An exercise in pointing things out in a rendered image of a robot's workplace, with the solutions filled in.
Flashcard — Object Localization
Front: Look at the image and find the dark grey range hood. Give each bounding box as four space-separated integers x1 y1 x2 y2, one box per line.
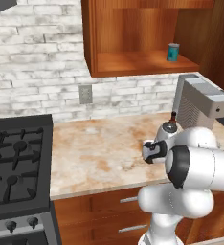
0 0 18 17

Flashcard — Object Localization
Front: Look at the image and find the silver drawer handle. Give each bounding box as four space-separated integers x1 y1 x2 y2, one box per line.
119 196 139 204
117 224 148 234

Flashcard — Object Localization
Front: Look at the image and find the grey toaster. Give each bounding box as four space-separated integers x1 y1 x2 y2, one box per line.
172 73 224 131

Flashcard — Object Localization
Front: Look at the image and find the black gas stove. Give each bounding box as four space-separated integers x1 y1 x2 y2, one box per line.
0 114 62 245

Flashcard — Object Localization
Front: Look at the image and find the small dark bottle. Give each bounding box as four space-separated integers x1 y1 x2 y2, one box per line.
169 111 178 124

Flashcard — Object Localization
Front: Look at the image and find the wooden base cabinet panel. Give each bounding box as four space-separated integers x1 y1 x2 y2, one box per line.
53 196 93 245

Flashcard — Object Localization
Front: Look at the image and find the grey wall outlet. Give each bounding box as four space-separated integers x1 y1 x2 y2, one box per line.
78 83 94 105

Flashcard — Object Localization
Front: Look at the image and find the wooden cabinet door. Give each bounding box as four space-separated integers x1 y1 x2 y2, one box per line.
199 0 224 98

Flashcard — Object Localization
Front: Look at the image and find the wooden drawer front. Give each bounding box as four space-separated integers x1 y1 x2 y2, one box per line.
90 212 153 245
89 187 145 213

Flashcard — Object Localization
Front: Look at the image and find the teal can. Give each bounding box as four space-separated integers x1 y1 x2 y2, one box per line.
166 42 181 63

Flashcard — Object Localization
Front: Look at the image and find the black stove knob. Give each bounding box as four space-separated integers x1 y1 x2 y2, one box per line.
5 220 18 234
26 216 40 230

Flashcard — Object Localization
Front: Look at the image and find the open wooden wall cabinet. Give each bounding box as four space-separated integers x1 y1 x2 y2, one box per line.
80 0 215 79

